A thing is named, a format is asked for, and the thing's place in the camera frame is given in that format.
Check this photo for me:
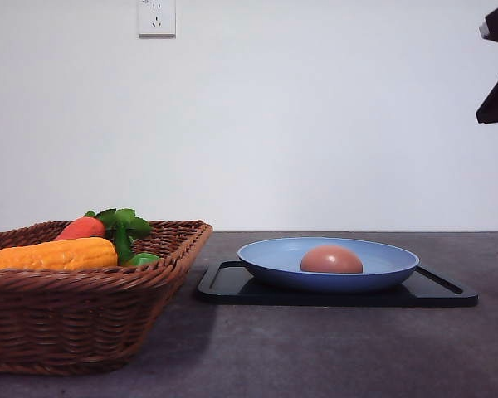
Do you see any brown egg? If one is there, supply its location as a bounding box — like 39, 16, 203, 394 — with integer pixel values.
300, 245, 363, 274

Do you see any blue round plate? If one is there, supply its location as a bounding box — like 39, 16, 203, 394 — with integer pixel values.
238, 237, 420, 293

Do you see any brown woven wicker basket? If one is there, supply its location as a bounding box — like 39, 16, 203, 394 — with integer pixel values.
0, 220, 213, 376

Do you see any black rectangular tray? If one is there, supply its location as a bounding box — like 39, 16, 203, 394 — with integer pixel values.
198, 253, 478, 308

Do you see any green toy pepper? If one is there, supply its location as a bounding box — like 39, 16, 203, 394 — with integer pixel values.
127, 252, 160, 266

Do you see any orange toy carrot with leaves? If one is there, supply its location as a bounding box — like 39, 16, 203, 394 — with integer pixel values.
55, 208, 152, 265

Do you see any yellow toy corn cob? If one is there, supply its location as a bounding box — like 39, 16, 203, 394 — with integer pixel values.
0, 237, 118, 270

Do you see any white wall power socket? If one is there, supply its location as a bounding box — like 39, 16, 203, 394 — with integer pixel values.
138, 0, 177, 39

